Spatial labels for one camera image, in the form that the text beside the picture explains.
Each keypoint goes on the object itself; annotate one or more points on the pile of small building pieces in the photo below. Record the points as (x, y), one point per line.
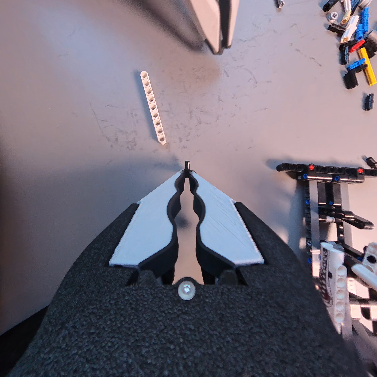
(350, 29)

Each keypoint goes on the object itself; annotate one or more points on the yellow toy axle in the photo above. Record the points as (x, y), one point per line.
(367, 66)

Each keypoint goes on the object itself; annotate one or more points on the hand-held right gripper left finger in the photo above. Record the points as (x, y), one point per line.
(144, 232)

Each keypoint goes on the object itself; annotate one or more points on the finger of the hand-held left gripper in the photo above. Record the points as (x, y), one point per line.
(232, 17)
(206, 17)

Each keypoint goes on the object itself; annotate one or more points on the white perforated building beam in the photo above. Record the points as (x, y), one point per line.
(153, 107)

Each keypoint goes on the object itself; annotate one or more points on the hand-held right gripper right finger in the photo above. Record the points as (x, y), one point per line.
(226, 226)

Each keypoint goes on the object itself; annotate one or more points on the black connector pin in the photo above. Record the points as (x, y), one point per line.
(186, 168)
(368, 101)

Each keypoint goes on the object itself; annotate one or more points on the small black axle pin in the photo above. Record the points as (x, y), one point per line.
(371, 161)

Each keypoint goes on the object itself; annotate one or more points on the black and white toy model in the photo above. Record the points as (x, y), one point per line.
(324, 176)

